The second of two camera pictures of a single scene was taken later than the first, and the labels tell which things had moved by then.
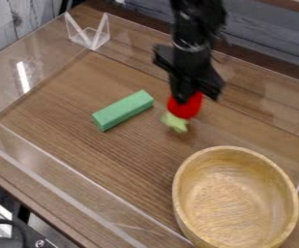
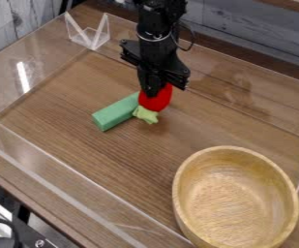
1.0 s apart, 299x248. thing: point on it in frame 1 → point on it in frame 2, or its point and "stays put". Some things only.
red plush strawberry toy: [183, 111] → [149, 105]
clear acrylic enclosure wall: [93, 148] stays put
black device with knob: [23, 237] stays put
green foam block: [123, 109] stays put
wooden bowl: [235, 200] stays put
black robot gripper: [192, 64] → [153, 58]
